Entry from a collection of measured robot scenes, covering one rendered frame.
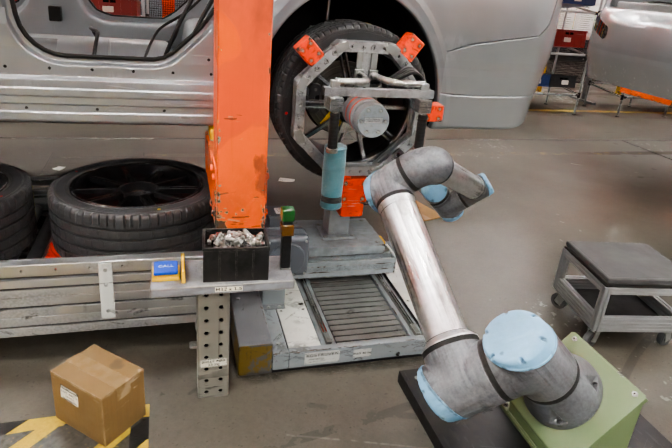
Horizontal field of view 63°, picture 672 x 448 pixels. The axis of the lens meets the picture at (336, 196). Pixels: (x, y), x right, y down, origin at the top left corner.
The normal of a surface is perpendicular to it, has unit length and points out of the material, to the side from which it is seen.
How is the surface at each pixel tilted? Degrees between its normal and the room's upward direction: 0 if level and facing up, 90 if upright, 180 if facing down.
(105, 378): 0
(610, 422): 45
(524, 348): 40
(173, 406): 0
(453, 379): 57
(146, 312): 90
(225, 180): 90
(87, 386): 0
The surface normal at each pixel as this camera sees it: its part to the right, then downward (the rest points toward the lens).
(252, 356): 0.26, 0.37
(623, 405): -0.62, -0.64
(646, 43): -0.95, -0.03
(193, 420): 0.08, -0.93
